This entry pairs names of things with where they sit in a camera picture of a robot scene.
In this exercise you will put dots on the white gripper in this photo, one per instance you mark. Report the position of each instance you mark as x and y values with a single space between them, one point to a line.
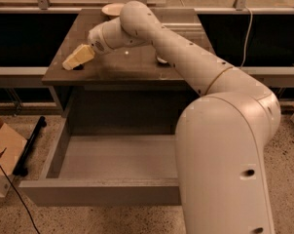
96 40

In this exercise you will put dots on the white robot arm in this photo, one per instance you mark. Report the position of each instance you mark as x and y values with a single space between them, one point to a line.
219 138

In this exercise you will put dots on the grey drawer cabinet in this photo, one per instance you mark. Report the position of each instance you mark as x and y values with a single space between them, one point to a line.
121 69

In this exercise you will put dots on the open grey top drawer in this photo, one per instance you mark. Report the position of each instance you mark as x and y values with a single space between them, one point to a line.
112 148

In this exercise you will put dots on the white ceramic bowl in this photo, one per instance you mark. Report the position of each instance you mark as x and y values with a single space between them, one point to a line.
112 10

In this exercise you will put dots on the blue crushed soda can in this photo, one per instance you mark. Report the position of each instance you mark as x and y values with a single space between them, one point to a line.
161 60

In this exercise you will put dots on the cardboard box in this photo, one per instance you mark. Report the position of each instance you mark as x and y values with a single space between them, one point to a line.
11 147

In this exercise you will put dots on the black bar on floor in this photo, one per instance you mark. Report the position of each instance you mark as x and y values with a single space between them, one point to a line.
20 168

